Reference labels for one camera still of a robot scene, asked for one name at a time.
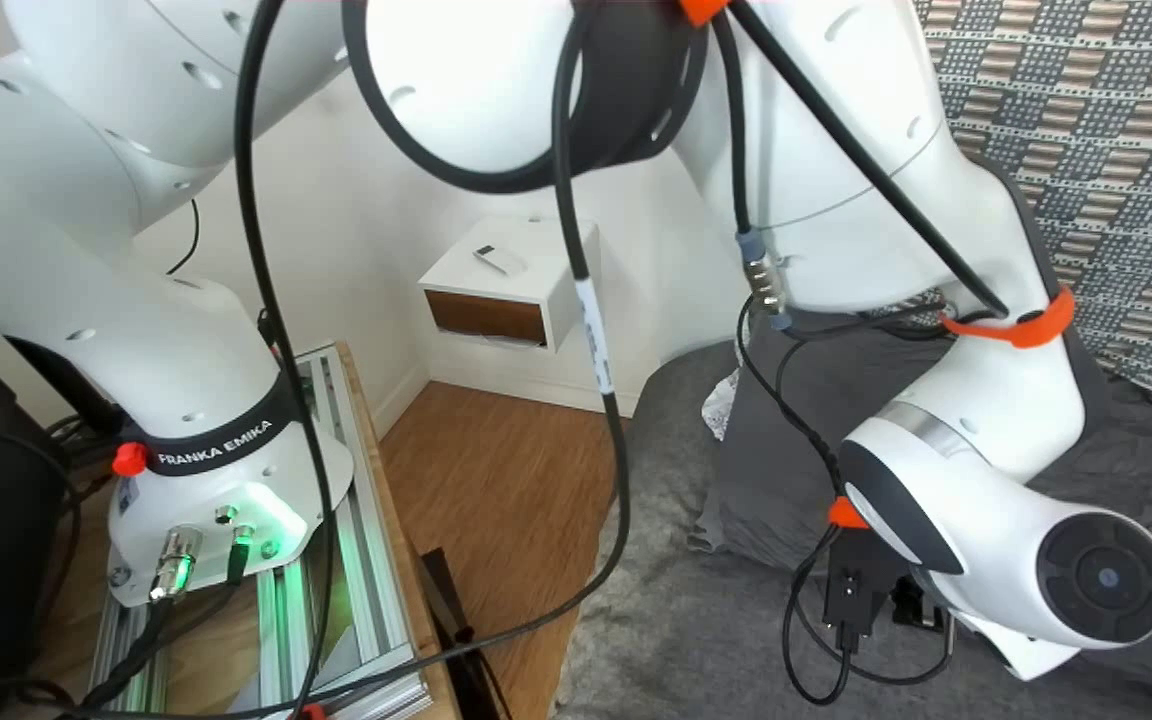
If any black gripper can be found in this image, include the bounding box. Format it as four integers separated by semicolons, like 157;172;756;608
823;528;947;655

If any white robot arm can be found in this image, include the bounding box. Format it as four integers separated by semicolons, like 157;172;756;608
0;0;1152;676

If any green striped patterned pillow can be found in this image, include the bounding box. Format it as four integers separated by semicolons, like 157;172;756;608
917;0;1152;391

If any grey bed duvet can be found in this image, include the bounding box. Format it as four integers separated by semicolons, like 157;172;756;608
551;343;1152;720

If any white floating nightstand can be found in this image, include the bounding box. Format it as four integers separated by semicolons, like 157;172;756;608
418;216;576;349

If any thick black cable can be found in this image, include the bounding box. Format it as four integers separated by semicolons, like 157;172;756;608
38;0;739;720

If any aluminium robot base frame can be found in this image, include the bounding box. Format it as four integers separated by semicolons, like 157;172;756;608
78;343;436;720

